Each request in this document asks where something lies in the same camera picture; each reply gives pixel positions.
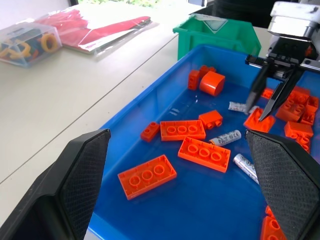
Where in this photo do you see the orange flat eight-stud brick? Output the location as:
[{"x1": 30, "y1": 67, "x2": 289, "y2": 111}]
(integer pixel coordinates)
[
  {"x1": 159, "y1": 119, "x2": 207, "y2": 142},
  {"x1": 117, "y1": 154, "x2": 178, "y2": 201},
  {"x1": 177, "y1": 136, "x2": 232, "y2": 174}
]

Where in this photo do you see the white label card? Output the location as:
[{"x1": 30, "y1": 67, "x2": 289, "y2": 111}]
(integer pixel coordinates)
[{"x1": 191, "y1": 13, "x2": 229, "y2": 34}]

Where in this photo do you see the yellow plastic ring letter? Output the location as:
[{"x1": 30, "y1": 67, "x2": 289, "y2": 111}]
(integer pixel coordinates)
[{"x1": 40, "y1": 33, "x2": 58, "y2": 53}]

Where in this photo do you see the red sheet in clear sleeve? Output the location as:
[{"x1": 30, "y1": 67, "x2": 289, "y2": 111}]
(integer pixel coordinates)
[{"x1": 62, "y1": 15, "x2": 161, "y2": 62}]

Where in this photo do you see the green plastic bin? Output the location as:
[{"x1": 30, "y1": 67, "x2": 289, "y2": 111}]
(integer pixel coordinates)
[{"x1": 172, "y1": 13, "x2": 262, "y2": 61}]

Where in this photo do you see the silver AA battery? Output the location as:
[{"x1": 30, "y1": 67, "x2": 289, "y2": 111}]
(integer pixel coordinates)
[
  {"x1": 208, "y1": 129, "x2": 242, "y2": 147},
  {"x1": 232, "y1": 153, "x2": 260, "y2": 185},
  {"x1": 227, "y1": 101, "x2": 260, "y2": 116}
]

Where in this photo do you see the orange rectangular brick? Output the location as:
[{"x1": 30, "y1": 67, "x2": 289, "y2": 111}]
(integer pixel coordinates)
[{"x1": 284, "y1": 121, "x2": 314, "y2": 140}]

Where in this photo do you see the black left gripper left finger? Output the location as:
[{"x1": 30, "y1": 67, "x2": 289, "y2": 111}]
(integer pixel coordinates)
[{"x1": 0, "y1": 128, "x2": 112, "y2": 240}]

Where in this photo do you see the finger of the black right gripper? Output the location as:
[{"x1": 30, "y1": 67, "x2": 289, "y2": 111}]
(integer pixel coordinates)
[
  {"x1": 259, "y1": 69, "x2": 305, "y2": 122},
  {"x1": 245, "y1": 61, "x2": 273, "y2": 115}
]

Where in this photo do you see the red crinkled plastic bag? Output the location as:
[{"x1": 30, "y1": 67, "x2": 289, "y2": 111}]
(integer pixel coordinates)
[{"x1": 34, "y1": 7, "x2": 91, "y2": 48}]

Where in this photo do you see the clear box of coloured letters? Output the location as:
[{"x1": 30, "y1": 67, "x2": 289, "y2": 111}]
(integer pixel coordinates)
[{"x1": 0, "y1": 23, "x2": 63, "y2": 69}]

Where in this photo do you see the orange sloped brick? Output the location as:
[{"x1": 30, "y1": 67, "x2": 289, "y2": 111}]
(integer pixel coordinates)
[{"x1": 243, "y1": 107, "x2": 276, "y2": 134}]

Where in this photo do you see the small orange two-stud brick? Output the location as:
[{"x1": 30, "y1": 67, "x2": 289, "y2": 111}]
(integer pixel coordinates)
[
  {"x1": 198, "y1": 109, "x2": 224, "y2": 130},
  {"x1": 187, "y1": 69, "x2": 201, "y2": 91},
  {"x1": 140, "y1": 121, "x2": 161, "y2": 143}
]

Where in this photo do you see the blue plastic bin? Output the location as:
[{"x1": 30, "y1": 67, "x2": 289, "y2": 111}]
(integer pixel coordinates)
[{"x1": 84, "y1": 44, "x2": 320, "y2": 240}]

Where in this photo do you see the orange curved brick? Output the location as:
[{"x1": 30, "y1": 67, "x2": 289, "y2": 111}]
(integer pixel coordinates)
[{"x1": 199, "y1": 70, "x2": 226, "y2": 97}]

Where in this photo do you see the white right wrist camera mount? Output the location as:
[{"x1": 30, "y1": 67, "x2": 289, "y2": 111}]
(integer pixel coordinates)
[{"x1": 267, "y1": 1, "x2": 320, "y2": 40}]

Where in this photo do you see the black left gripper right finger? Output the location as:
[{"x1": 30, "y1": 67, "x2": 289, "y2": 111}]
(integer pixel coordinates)
[{"x1": 244, "y1": 129, "x2": 320, "y2": 240}]

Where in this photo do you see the large orange studded brick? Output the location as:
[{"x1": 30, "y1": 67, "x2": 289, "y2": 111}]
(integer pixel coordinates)
[{"x1": 274, "y1": 86, "x2": 311, "y2": 123}]

